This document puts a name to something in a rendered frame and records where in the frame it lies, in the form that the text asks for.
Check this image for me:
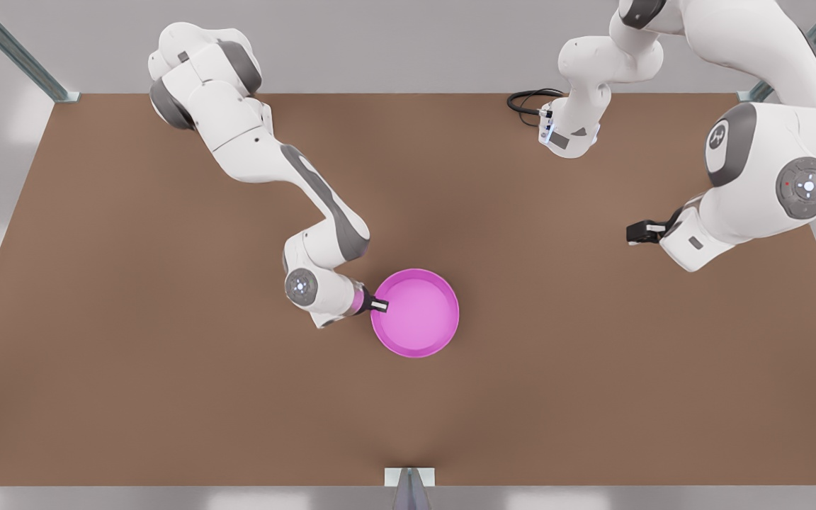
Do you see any pink plate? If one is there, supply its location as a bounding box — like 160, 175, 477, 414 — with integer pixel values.
370, 268, 460, 358

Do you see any silver frame post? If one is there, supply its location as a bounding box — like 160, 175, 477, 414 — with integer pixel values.
384, 467, 436, 510
0, 0, 80, 104
737, 0, 816, 104

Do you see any black cable loop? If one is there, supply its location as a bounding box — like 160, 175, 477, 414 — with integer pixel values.
506, 89, 567, 129

